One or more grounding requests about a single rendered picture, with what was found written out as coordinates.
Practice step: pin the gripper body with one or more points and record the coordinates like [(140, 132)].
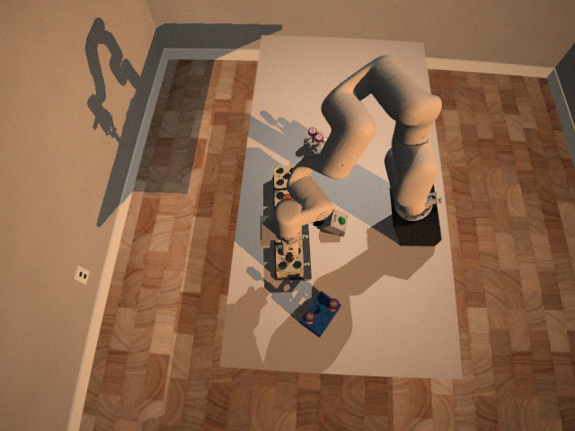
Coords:
[(290, 248)]

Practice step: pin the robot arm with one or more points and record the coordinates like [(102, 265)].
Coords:
[(410, 164)]

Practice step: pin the blue tube rack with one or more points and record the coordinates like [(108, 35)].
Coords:
[(323, 315)]

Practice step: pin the tan bucket adapter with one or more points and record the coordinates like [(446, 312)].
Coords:
[(296, 267), (281, 175), (278, 242), (279, 195)]

